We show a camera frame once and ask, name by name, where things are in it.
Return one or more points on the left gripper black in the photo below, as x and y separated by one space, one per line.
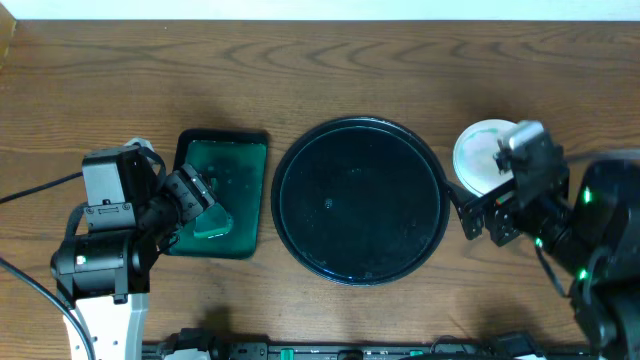
191 190

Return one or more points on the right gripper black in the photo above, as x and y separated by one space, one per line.
495 213

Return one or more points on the white plate back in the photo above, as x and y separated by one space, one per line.
473 156

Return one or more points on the green scrub sponge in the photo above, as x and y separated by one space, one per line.
213 222

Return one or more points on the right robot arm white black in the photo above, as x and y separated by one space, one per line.
596 240

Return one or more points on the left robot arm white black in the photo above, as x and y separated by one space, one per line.
133 212

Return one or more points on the black rectangular soapy water tray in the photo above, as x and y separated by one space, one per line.
233 163

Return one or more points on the round black tray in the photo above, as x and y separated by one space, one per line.
360 201

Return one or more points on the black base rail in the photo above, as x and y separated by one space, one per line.
202 344

